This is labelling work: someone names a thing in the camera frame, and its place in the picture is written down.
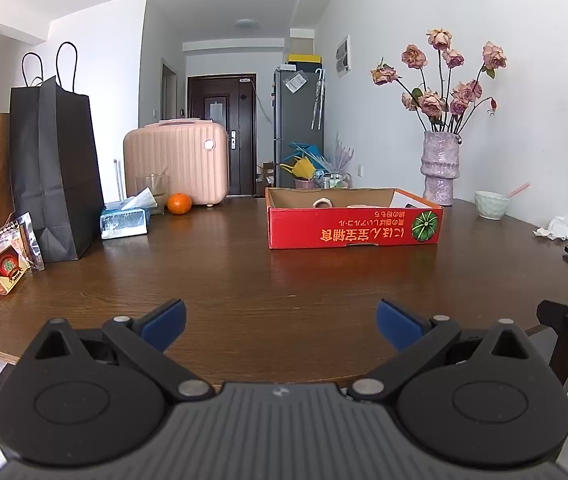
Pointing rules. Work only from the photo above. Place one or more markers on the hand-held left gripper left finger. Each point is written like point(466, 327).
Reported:
point(164, 324)

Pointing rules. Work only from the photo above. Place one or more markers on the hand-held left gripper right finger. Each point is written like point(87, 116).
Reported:
point(398, 324)

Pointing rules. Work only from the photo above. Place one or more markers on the red cardboard box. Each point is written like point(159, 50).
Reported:
point(314, 227)

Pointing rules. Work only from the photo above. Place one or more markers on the crumpled white tissue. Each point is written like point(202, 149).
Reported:
point(556, 228)

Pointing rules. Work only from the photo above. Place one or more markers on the blue tissue pack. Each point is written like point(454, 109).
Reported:
point(124, 222)

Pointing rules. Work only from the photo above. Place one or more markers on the orange fruit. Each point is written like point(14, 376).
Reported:
point(179, 204)

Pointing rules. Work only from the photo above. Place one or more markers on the white paper card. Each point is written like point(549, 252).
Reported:
point(406, 199)

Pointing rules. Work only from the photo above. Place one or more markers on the pink spoon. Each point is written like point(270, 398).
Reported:
point(519, 190)

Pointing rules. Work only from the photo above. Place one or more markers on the pale green bowl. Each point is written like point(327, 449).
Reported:
point(491, 206)

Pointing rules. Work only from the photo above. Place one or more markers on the clear glass jar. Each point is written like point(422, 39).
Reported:
point(156, 187)

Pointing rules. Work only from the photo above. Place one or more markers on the white tape roll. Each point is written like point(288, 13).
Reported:
point(322, 203)

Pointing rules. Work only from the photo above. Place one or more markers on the clear snack packet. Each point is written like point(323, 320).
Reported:
point(31, 242)

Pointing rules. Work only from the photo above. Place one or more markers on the glass jar with bottles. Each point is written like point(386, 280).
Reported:
point(334, 180)

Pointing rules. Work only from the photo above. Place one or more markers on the pale purple vase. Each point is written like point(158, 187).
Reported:
point(440, 170)

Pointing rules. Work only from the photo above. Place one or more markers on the pink suitcase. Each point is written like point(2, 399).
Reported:
point(174, 160)

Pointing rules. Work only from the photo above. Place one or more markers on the red label snack packet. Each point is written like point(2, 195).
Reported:
point(6, 262)

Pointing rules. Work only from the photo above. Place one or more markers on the small pink pot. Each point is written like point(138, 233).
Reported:
point(303, 183)

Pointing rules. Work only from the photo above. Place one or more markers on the lavender dried bouquet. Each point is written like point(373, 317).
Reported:
point(339, 155)

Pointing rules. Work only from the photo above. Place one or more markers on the black paper bag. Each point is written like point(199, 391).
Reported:
point(54, 170)

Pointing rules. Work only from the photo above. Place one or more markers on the blue and yellow toy bundle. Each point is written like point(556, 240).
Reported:
point(301, 160)

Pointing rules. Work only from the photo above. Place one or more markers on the dark brown door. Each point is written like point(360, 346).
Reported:
point(219, 125)

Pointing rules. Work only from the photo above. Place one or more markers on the brown paper bag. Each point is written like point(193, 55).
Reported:
point(1, 170)

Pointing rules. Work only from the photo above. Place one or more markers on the dried pink roses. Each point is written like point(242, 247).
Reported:
point(434, 102)

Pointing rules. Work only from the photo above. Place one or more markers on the grey refrigerator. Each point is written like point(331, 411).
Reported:
point(296, 120)

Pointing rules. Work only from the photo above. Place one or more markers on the clear folded umbrella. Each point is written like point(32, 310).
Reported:
point(318, 100)

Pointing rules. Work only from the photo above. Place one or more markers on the yellow box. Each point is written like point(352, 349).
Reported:
point(305, 60)

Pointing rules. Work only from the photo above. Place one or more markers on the round ceiling lamp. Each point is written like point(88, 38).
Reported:
point(247, 23)

